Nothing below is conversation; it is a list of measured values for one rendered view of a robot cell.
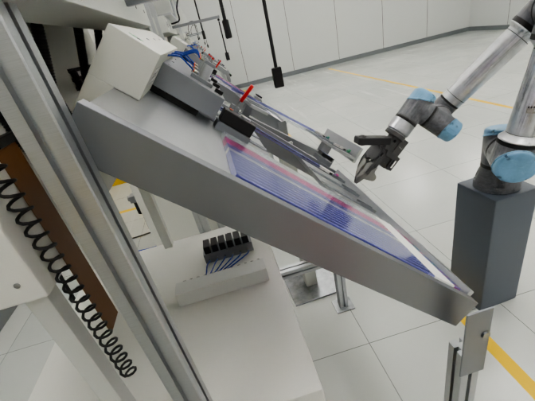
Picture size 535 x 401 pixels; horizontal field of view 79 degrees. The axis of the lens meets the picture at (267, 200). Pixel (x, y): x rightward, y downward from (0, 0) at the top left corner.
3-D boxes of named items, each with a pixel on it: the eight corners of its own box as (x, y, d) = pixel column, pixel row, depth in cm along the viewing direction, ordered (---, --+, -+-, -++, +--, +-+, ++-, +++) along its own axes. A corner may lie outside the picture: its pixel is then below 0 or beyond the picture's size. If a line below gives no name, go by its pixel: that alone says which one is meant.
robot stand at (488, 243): (482, 272, 157) (496, 169, 132) (515, 297, 142) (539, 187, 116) (449, 284, 155) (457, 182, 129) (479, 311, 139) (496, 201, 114)
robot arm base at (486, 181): (496, 172, 130) (499, 149, 125) (532, 186, 117) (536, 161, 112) (462, 183, 128) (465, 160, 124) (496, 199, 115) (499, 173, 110)
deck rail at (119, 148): (448, 318, 64) (470, 296, 62) (455, 326, 62) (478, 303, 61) (62, 146, 37) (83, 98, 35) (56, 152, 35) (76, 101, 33)
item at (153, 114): (241, 136, 107) (249, 122, 106) (295, 249, 49) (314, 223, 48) (145, 80, 95) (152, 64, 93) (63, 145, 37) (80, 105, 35)
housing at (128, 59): (156, 91, 97) (177, 48, 93) (123, 134, 53) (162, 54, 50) (129, 76, 93) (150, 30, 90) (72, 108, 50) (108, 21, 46)
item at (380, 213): (328, 186, 122) (340, 170, 120) (448, 318, 64) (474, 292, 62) (326, 184, 122) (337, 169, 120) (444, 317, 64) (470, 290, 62)
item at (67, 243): (123, 309, 60) (17, 128, 44) (117, 332, 55) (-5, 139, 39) (117, 311, 60) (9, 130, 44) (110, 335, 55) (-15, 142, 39)
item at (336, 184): (329, 179, 121) (335, 172, 120) (454, 307, 63) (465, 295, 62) (289, 155, 114) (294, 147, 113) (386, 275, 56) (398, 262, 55)
